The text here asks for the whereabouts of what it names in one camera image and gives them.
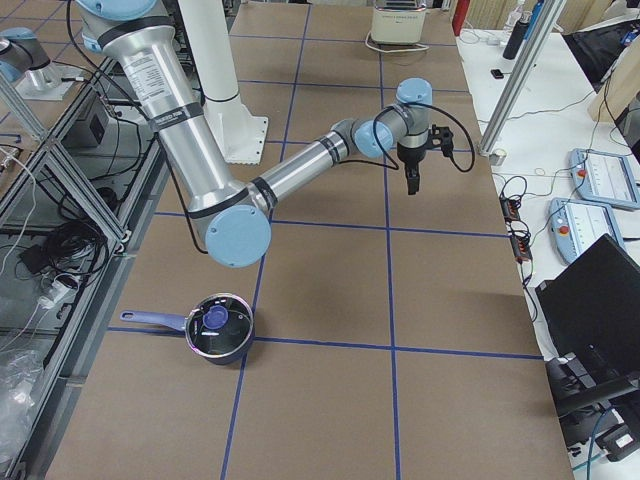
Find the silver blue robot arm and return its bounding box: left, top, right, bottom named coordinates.
left=78, top=1, right=432, bottom=268

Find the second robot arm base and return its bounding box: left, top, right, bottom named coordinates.
left=1, top=27, right=71, bottom=101

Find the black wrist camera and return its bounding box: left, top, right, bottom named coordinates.
left=429, top=125, right=454, bottom=159

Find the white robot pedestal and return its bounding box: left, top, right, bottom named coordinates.
left=178, top=0, right=268, bottom=165

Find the black water bottle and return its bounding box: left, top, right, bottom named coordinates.
left=503, top=11, right=531, bottom=60

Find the blue teach pendant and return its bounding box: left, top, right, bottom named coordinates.
left=569, top=149, right=639, bottom=210
left=549, top=198, right=625, bottom=264

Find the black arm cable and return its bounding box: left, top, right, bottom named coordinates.
left=372, top=103, right=475, bottom=174

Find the blue teach pendant near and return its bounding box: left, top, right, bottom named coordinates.
left=549, top=198, right=625, bottom=264

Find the white toaster power cord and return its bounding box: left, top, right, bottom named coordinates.
left=364, top=30, right=431, bottom=53

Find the dark blue saucepan with lid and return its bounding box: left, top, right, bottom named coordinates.
left=120, top=293, right=255, bottom=365

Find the clear plastic bag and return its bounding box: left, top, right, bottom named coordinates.
left=1, top=349, right=44, bottom=464

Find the cream chrome toaster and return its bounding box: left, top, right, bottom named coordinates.
left=370, top=0, right=427, bottom=45

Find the aluminium frame post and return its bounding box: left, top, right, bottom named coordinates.
left=478, top=0, right=566, bottom=157

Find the blue teach pendant far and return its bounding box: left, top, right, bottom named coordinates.
left=569, top=149, right=639, bottom=210

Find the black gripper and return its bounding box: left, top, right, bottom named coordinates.
left=397, top=145, right=426, bottom=195

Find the black laptop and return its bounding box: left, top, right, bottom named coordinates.
left=534, top=232, right=640, bottom=371

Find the black power strip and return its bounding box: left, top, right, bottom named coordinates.
left=499, top=195, right=533, bottom=264

